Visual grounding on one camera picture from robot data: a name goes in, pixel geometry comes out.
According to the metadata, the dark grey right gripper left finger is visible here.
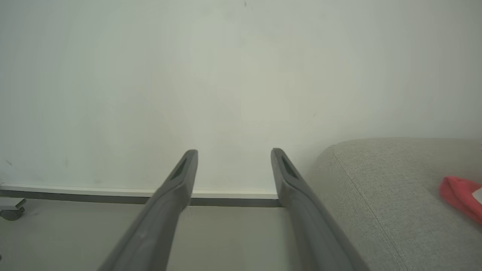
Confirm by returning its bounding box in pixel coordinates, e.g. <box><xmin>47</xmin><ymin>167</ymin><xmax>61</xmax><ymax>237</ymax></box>
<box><xmin>97</xmin><ymin>149</ymin><xmax>199</xmax><ymax>271</ymax></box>

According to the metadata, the grey fabric sofa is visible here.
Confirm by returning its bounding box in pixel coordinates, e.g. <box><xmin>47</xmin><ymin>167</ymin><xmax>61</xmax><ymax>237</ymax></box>
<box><xmin>307</xmin><ymin>137</ymin><xmax>482</xmax><ymax>271</ymax></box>

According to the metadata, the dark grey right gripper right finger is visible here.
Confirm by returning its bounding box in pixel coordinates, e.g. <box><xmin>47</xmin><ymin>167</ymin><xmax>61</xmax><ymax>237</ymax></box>
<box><xmin>271</xmin><ymin>148</ymin><xmax>370</xmax><ymax>271</ymax></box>

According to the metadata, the grey and white baseboard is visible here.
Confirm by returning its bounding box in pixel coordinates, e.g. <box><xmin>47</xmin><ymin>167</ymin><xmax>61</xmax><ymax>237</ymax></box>
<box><xmin>0</xmin><ymin>183</ymin><xmax>284</xmax><ymax>208</ymax></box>

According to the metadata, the red basketball jersey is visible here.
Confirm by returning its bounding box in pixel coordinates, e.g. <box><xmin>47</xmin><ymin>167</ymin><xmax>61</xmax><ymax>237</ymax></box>
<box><xmin>438</xmin><ymin>175</ymin><xmax>482</xmax><ymax>226</ymax></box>

